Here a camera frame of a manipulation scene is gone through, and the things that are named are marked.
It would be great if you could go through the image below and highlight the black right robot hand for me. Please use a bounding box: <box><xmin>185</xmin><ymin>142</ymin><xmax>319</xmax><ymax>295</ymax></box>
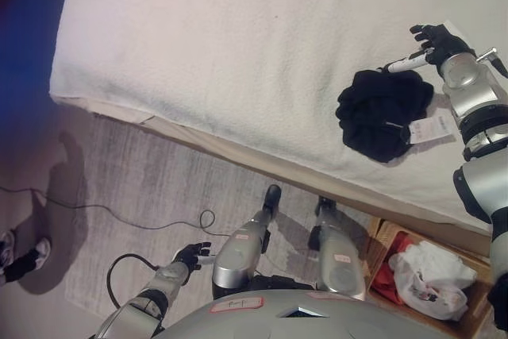
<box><xmin>382</xmin><ymin>23</ymin><xmax>476</xmax><ymax>77</ymax></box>

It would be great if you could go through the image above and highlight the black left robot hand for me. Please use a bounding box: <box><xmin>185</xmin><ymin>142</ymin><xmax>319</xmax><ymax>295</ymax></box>
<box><xmin>172</xmin><ymin>241</ymin><xmax>217</xmax><ymax>273</ymax></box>

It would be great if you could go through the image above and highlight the black garment with paper tag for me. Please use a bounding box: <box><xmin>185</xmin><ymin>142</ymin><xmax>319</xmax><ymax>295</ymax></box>
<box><xmin>335</xmin><ymin>68</ymin><xmax>458</xmax><ymax>164</ymax></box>

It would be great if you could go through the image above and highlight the wicker laundry basket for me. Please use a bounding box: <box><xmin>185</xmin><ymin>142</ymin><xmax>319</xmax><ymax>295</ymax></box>
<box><xmin>362</xmin><ymin>218</ymin><xmax>499</xmax><ymax>339</ymax></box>

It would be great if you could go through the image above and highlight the silver left robot leg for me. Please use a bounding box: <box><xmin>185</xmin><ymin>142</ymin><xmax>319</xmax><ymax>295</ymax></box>
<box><xmin>211</xmin><ymin>183</ymin><xmax>283</xmax><ymax>301</ymax></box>

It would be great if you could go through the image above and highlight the silver robot leg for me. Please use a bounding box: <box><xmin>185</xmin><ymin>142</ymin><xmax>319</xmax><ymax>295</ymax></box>
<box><xmin>308</xmin><ymin>195</ymin><xmax>368</xmax><ymax>302</ymax></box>
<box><xmin>211</xmin><ymin>183</ymin><xmax>283</xmax><ymax>301</ymax></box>

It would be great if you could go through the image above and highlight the grey woven rug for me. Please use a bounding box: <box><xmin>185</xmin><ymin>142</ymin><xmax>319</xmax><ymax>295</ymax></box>
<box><xmin>63</xmin><ymin>112</ymin><xmax>379</xmax><ymax>325</ymax></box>

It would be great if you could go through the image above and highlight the silver right robot leg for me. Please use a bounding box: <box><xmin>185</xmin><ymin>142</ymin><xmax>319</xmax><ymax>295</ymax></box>
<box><xmin>308</xmin><ymin>195</ymin><xmax>368</xmax><ymax>302</ymax></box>

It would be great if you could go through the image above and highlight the white sneaker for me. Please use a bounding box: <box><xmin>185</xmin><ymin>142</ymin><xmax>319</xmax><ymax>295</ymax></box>
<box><xmin>33</xmin><ymin>237</ymin><xmax>53</xmax><ymax>260</ymax></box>
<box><xmin>0</xmin><ymin>229</ymin><xmax>17</xmax><ymax>273</ymax></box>

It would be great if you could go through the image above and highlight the red garment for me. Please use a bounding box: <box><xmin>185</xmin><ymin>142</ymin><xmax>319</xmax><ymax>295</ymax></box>
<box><xmin>371</xmin><ymin>231</ymin><xmax>416</xmax><ymax>297</ymax></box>

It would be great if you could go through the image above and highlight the white terry blanket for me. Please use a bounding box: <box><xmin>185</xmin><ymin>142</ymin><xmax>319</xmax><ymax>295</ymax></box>
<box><xmin>48</xmin><ymin>0</ymin><xmax>508</xmax><ymax>233</ymax></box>

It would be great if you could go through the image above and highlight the white printed garment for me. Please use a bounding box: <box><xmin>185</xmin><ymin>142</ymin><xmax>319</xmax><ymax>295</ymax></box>
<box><xmin>387</xmin><ymin>243</ymin><xmax>479</xmax><ymax>322</ymax></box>

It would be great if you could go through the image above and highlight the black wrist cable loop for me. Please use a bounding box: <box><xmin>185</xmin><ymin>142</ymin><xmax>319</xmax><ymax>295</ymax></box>
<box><xmin>107</xmin><ymin>252</ymin><xmax>160</xmax><ymax>310</ymax></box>

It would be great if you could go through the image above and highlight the thin black floor cable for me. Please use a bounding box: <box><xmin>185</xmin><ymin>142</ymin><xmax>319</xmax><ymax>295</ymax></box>
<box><xmin>0</xmin><ymin>185</ymin><xmax>236</xmax><ymax>237</ymax></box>

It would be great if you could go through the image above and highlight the bed with brown frame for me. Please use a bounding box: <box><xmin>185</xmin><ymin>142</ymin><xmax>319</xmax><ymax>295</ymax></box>
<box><xmin>48</xmin><ymin>0</ymin><xmax>508</xmax><ymax>259</ymax></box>

